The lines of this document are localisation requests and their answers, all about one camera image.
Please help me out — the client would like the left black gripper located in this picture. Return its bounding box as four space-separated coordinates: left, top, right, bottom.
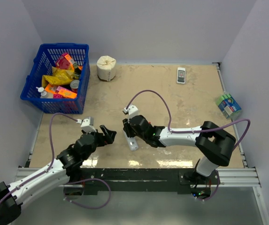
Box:
82 125 115 160

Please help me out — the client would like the aluminium frame rail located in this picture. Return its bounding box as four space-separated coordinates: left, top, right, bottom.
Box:
218 167 269 225

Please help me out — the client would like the white small bottle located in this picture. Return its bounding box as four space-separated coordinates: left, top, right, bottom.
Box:
36 87 48 98

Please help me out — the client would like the wrapped toilet paper roll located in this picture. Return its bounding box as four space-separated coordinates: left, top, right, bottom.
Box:
97 56 116 82

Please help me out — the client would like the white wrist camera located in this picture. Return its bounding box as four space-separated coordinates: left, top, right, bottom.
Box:
123 104 139 120
76 116 97 133

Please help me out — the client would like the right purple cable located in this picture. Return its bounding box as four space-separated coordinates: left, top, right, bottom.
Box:
126 90 252 150

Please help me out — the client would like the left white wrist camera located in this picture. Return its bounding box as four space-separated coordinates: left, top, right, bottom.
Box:
76 116 97 133

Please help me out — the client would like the small white remote control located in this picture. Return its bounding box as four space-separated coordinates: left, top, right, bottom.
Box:
176 67 186 84

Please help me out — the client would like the pink snack box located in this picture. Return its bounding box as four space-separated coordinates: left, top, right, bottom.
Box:
55 52 76 70

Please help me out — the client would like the orange pink snack pack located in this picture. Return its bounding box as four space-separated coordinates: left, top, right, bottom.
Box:
45 84 77 99

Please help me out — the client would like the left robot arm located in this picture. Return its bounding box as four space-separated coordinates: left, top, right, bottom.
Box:
0 125 117 225

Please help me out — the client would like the yellow snack bag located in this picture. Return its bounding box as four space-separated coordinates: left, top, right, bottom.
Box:
41 67 74 88

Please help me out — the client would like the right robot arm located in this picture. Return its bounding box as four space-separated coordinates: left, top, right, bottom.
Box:
123 115 236 184

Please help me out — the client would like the long white remote control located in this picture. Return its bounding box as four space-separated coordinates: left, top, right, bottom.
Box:
123 131 139 151

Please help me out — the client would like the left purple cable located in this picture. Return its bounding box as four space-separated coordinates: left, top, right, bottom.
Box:
0 113 78 223

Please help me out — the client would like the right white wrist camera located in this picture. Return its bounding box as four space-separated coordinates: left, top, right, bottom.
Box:
123 104 139 120

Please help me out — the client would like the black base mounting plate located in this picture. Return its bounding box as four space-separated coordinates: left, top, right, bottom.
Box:
68 168 220 197

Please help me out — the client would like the blue plastic basket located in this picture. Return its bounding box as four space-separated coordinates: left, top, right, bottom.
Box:
20 43 90 114

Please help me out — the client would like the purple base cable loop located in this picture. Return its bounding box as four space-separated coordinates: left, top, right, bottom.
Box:
63 178 112 209

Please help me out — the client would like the green blue sponge pack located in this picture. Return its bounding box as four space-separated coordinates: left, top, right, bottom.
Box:
215 92 242 120

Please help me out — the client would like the red tin can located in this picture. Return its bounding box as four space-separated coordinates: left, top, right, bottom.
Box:
70 80 80 93

